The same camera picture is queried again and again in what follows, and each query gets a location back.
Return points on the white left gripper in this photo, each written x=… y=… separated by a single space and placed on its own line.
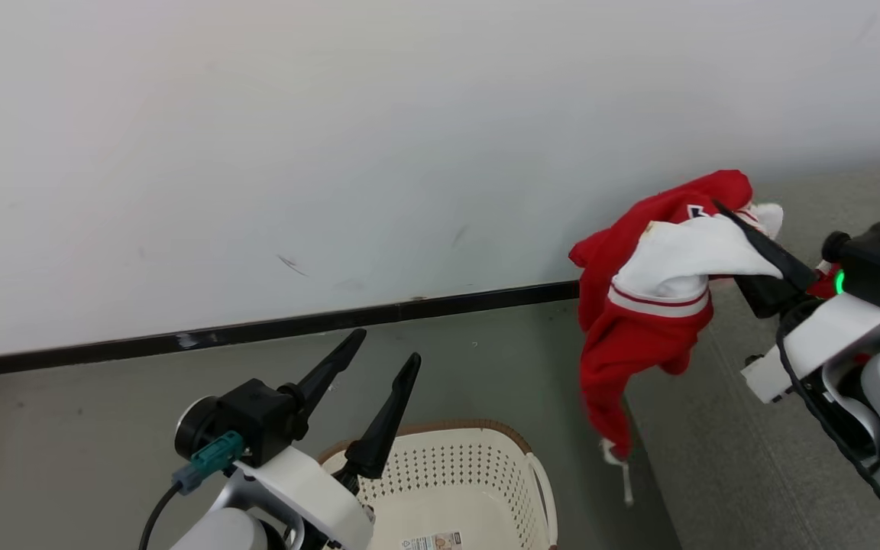
x=310 y=489

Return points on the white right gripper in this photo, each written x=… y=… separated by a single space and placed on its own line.
x=822 y=344

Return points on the red and white jacket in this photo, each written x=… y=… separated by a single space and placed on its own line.
x=638 y=344

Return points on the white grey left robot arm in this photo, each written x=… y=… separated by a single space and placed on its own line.
x=218 y=531

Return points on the cream perforated laundry basket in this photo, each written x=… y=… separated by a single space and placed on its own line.
x=470 y=473

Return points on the printed basket label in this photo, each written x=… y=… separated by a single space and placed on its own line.
x=431 y=542

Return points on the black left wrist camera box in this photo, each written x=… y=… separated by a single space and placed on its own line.
x=257 y=416

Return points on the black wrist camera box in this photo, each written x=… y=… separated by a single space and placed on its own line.
x=879 y=260
x=257 y=416

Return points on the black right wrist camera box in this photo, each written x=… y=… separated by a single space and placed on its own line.
x=879 y=260

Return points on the black wall baseboard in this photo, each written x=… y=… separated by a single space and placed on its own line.
x=257 y=331

